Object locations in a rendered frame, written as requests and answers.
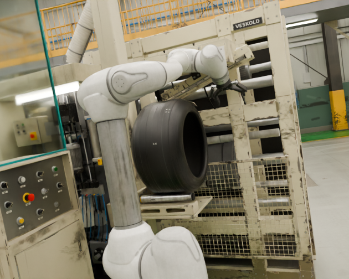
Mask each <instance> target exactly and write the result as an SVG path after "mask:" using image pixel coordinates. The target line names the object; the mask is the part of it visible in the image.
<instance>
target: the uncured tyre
mask: <svg viewBox="0 0 349 279"><path fill-rule="evenodd" d="M145 109H146V110H145ZM166 109H171V111H170V113H165V110H166ZM155 141H157V146H152V142H155ZM131 150H132V157H133V161H134V165H135V168H136V172H137V174H138V176H139V177H140V179H141V181H142V182H143V184H144V185H145V186H146V187H148V189H149V190H150V191H151V192H153V193H156V194H176V193H192V192H195V191H196V190H197V189H198V188H199V187H200V186H201V185H202V183H203V182H204V180H205V178H206V174H207V169H208V143H207V136H206V131H205V128H204V124H203V121H202V118H201V116H200V114H199V112H198V110H197V109H196V108H195V106H193V105H192V104H191V103H190V102H188V101H187V100H185V99H171V100H166V101H160V102H154V103H151V104H148V105H147V106H145V107H144V108H143V109H142V110H141V111H140V113H139V114H138V116H137V118H136V119H135V122H134V126H133V129H132V135H131Z"/></svg>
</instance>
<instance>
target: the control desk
mask: <svg viewBox="0 0 349 279"><path fill-rule="evenodd" d="M0 279H94V274H93V269H92V265H91V259H90V254H89V249H88V243H87V239H86V234H85V229H84V223H83V217H82V214H81V209H80V202H79V197H78V191H77V188H76V182H75V177H74V171H73V165H72V162H71V156H70V151H69V150H66V151H61V152H57V153H53V154H49V155H46V156H41V157H37V158H33V159H29V160H26V161H21V162H18V163H13V164H9V165H6V166H2V167H0Z"/></svg>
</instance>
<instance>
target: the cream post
mask: <svg viewBox="0 0 349 279"><path fill-rule="evenodd" d="M90 6H91V12H92V15H93V21H94V27H95V33H96V39H97V45H98V49H99V55H100V61H101V67H102V70H104V69H106V68H111V67H113V66H117V65H121V64H127V63H128V59H127V53H126V47H125V41H124V35H123V31H122V25H121V18H120V12H119V6H118V2H117V0H90ZM136 118H137V110H136V104H135V101H133V102H130V103H129V109H128V114H127V118H126V119H125V123H126V129H127V136H128V139H129V146H130V152H131V158H132V164H133V168H134V174H135V180H136V186H137V191H138V190H140V189H142V188H143V187H145V185H144V184H143V182H142V181H141V179H140V177H139V176H138V174H137V172H136V168H135V165H134V161H133V157H132V150H131V135H132V129H133V126H134V122H135V119H136ZM142 221H144V222H146V223H147V224H149V226H150V227H151V230H152V232H153V233H154V235H156V234H157V233H158V231H157V225H156V219H143V220H142Z"/></svg>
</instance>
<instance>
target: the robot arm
mask: <svg viewBox="0 0 349 279"><path fill-rule="evenodd" d="M182 73H202V74H206V75H208V76H210V77H211V79H212V81H213V83H215V84H216V85H213V84H211V91H210V93H209V98H210V99H211V98H213V99H214V100H215V101H216V102H217V103H218V105H220V100H219V98H218V96H217V95H218V94H219V93H220V92H221V91H222V90H223V91H224V90H229V89H230V90H234V91H237V92H240V94H241V96H242V99H243V101H245V97H244V96H245V92H247V87H246V86H244V85H243V84H241V83H240V82H239V81H238V80H237V79H235V81H233V82H232V81H231V80H230V78H229V71H228V68H227V62H226V59H225V57H224V55H223V53H222V52H221V50H220V49H219V48H218V47H217V46H216V45H213V44H209V45H206V46H205V47H204V48H203V49H202V50H201V51H200V50H195V49H185V48H180V49H175V50H173V51H171V52H170V53H169V55H168V58H167V61H166V63H163V62H159V61H147V60H145V61H137V62H133V63H127V64H121V65H117V66H113V67H111V68H106V69H104V70H101V71H98V72H96V73H94V74H92V75H90V76H89V77H88V78H86V79H85V80H84V81H83V82H82V84H81V85H80V86H79V88H78V91H77V99H78V103H79V105H80V106H81V107H82V108H83V109H84V110H85V111H86V112H87V113H88V114H89V116H90V117H91V120H92V121H93V122H94V123H96V125H97V131H98V135H99V141H100V147H101V153H102V160H103V164H104V170H105V175H106V182H107V188H108V192H109V198H110V204H111V210H112V217H113V221H114V227H113V228H112V230H111V232H110V234H109V241H108V245H107V246H106V248H105V250H104V254H103V257H102V264H103V267H104V270H105V272H106V273H107V275H108V276H109V277H110V278H111V279H208V274H207V269H206V264H205V261H204V257H203V254H202V250H201V248H200V245H199V243H198V241H197V240H196V238H195V237H194V235H193V234H192V233H191V232H190V231H189V230H187V229H186V228H184V227H181V226H173V227H168V228H165V229H163V230H161V231H160V232H158V233H157V234H156V235H154V233H153V232H152V230H151V227H150V226H149V224H147V223H146V222H144V221H142V215H141V209H140V202H139V199H138V192H137V186H136V180H135V174H134V168H133V164H132V158H131V152H130V146H129V139H128V136H127V129H126V123H125V119H126V118H127V114H128V109H129V103H130V102H133V101H135V100H137V99H139V98H141V97H144V96H146V95H147V94H150V93H153V92H155V91H157V90H159V89H161V88H163V87H165V86H166V85H167V84H169V83H171V82H173V81H175V80H176V79H178V78H179V77H180V76H181V75H182ZM215 88H217V89H216V91H215V92H214V93H213V91H214V89H215Z"/></svg>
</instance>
